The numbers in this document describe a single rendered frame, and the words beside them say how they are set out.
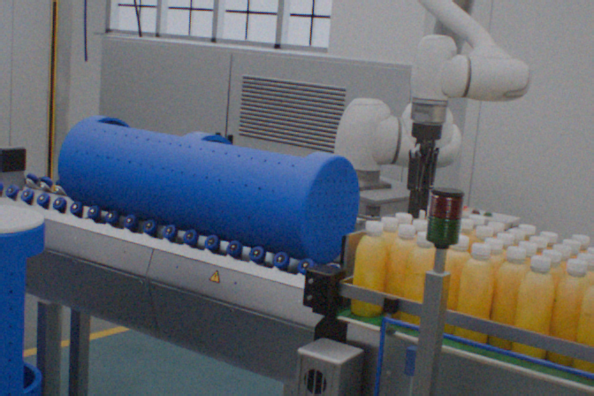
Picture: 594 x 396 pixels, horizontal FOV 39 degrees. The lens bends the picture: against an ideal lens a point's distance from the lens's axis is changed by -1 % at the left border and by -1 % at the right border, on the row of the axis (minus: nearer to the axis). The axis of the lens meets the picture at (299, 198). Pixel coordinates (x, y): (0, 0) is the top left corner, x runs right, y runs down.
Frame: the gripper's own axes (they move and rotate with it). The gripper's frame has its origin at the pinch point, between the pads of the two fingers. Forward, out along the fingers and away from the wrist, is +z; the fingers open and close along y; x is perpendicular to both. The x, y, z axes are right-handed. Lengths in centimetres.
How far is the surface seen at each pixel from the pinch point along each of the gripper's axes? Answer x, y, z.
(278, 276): -26.7, 20.2, 21.1
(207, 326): -49, 19, 41
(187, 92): -209, -154, -5
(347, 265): -11.2, 13.0, 16.3
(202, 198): -50, 23, 5
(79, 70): -468, -313, 4
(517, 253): 33.1, 20.5, 2.5
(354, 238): -11.2, 11.2, 9.5
